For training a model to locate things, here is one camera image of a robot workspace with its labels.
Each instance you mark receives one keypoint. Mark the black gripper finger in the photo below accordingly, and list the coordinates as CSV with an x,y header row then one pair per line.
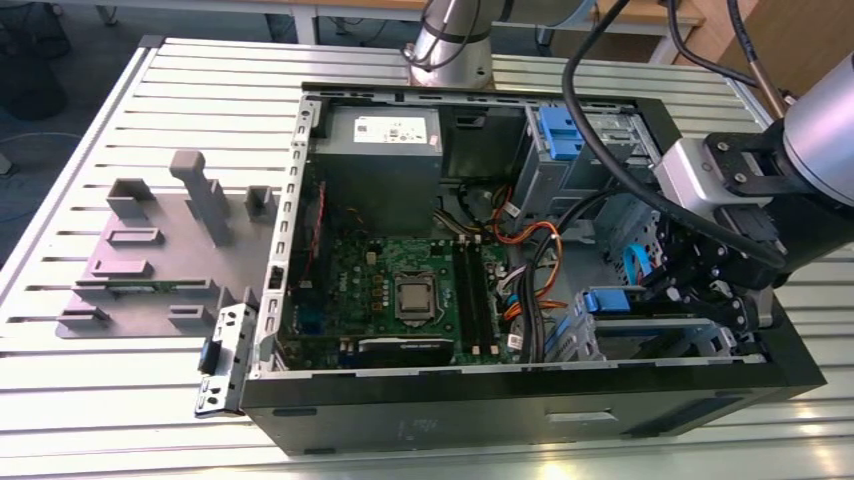
x,y
677,287
737,310

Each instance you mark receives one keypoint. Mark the hard disk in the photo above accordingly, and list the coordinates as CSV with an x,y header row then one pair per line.
x,y
610,300

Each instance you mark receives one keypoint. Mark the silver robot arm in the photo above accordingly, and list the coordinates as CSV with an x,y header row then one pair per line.
x,y
448,55

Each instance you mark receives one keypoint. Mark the metal disk bay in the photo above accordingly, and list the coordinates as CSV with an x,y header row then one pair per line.
x,y
654,327

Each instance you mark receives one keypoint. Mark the black RAM slot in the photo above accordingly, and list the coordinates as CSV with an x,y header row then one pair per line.
x,y
485,295
468,295

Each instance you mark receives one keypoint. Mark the grey metal drive cage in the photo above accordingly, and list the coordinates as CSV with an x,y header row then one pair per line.
x,y
554,175

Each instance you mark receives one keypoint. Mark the blue plastic drive latch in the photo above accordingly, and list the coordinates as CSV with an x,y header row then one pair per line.
x,y
557,132

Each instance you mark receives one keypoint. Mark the silver CPU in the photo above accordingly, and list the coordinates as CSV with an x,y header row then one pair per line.
x,y
416,299

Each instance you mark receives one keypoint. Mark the CPU socket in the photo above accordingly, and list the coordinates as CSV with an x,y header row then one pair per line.
x,y
414,275

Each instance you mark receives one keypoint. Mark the brown wooden cabinet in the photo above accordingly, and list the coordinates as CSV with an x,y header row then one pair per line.
x,y
801,35

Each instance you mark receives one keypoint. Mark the black PC case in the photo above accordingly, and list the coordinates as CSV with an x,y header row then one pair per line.
x,y
468,415

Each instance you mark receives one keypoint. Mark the black graphics card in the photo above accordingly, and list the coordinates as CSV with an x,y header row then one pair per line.
x,y
401,352

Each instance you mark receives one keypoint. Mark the green motherboard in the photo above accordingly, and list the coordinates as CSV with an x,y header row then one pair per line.
x,y
354,260

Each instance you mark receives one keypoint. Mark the grey power supply unit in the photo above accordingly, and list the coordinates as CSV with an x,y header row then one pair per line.
x,y
374,185

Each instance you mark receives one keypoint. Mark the grey parts rack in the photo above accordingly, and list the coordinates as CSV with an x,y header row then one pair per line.
x,y
174,260

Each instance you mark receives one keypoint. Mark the green RAM stick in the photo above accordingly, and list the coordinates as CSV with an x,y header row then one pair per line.
x,y
143,288

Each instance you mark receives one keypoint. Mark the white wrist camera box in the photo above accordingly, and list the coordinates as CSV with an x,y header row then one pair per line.
x,y
690,175

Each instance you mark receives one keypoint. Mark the wooden desk with white frame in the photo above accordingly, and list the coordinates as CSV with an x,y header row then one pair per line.
x,y
641,25

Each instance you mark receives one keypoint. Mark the metal expansion slot bracket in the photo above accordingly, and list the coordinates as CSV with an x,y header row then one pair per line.
x,y
230,340

